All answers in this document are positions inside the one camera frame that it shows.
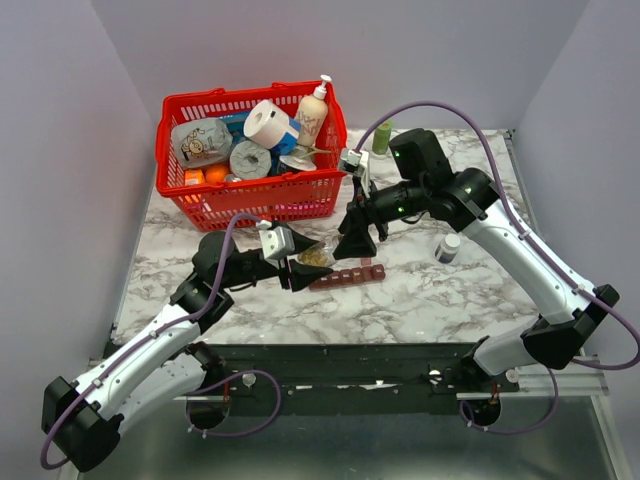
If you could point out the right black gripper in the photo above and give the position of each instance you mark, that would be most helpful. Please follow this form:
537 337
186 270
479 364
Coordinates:
355 242

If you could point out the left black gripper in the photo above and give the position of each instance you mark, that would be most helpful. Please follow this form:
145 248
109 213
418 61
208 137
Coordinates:
302 275

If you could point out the clear pill bottle yellow pills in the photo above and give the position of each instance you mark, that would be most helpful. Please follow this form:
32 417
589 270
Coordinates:
320 254

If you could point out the red weekly pill organizer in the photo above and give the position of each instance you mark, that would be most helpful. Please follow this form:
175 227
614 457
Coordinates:
364 273

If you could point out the green lid of bottle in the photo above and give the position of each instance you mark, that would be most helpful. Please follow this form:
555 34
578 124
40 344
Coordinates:
382 136

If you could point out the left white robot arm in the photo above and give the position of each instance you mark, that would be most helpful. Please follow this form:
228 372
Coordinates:
85 418

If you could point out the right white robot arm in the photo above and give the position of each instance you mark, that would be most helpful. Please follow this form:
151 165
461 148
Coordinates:
570 307

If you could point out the red plastic shopping basket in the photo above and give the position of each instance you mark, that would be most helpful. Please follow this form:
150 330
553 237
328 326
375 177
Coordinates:
288 197

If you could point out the white small pill bottle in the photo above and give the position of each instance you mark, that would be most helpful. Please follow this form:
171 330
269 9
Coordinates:
448 248

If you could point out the silver tin can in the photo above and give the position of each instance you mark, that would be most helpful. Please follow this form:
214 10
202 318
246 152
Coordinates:
302 158

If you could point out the grey toilet paper roll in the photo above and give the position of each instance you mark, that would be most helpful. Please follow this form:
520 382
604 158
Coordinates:
250 161

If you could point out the cream pump lotion bottle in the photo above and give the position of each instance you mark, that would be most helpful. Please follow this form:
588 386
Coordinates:
312 112

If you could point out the orange fruit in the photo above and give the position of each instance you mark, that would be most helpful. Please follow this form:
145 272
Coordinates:
217 173

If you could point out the orange small box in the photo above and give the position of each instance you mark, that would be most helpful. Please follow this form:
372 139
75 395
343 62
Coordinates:
194 177

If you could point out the white toilet paper roll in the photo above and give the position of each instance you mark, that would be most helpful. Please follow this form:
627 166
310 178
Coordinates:
270 127

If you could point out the blue package in basket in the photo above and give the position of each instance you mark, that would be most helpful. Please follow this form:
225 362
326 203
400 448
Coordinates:
235 124

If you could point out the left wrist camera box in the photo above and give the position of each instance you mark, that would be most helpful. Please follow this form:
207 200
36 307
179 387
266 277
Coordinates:
277 242

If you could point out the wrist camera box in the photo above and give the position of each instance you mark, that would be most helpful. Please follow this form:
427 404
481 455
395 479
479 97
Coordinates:
277 242
355 163

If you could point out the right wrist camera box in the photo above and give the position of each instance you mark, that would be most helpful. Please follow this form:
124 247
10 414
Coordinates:
355 163

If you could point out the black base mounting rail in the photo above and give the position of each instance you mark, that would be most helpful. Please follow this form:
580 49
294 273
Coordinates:
337 380

